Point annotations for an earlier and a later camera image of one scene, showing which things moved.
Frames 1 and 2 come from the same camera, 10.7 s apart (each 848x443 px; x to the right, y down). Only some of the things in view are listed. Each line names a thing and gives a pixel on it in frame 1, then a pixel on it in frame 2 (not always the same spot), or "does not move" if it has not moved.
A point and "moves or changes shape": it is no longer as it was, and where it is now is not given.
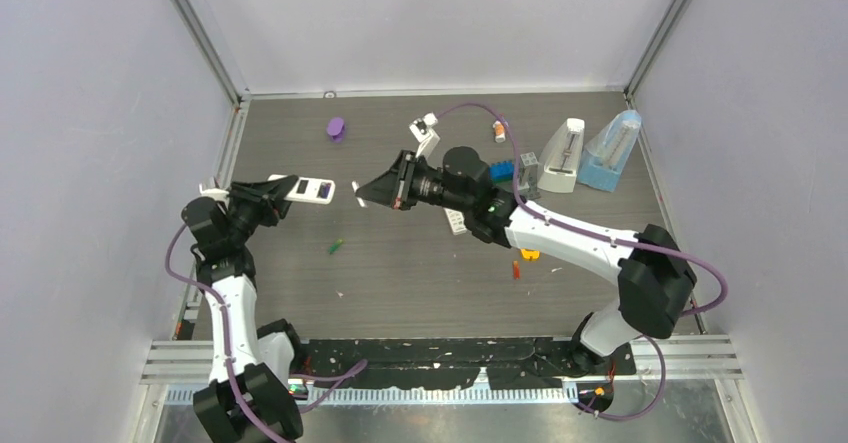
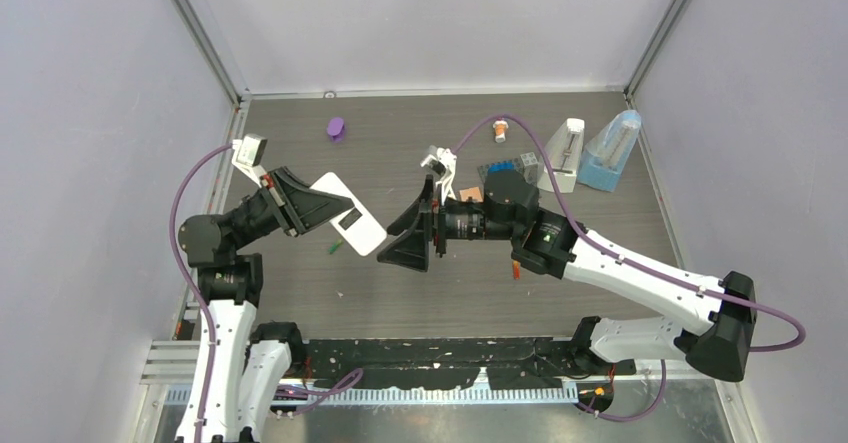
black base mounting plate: x=449 y=363 does not move
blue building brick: x=501 y=171 does not move
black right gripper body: x=410 y=197 to x=439 y=223
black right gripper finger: x=391 y=187 to x=411 y=214
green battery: x=334 y=246 does not move
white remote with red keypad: x=310 y=189 moves or changes shape
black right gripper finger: x=381 y=191 to x=411 y=249
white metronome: x=563 y=157 does not move
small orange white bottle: x=499 y=131 does not move
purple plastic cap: x=336 y=129 does not move
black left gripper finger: x=275 y=201 to x=308 y=210
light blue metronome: x=607 y=151 does not move
